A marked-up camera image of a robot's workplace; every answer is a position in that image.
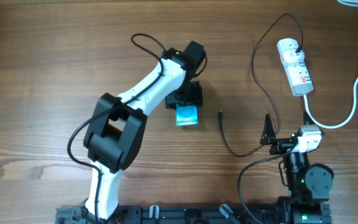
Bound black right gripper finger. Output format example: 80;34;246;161
303;112;313;125
260;114;276;145

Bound blue screen Galaxy smartphone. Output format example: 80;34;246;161
175;105;198;126

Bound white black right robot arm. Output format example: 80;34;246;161
260;114;334;224

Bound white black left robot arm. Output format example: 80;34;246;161
81;41;207;223

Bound white power strip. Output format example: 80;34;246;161
277;38;314;96

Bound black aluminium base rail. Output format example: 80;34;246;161
55;203;332;224

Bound white power strip cord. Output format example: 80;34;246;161
302;2;358;130

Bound black USB charger cable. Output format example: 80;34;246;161
218;12;305;157

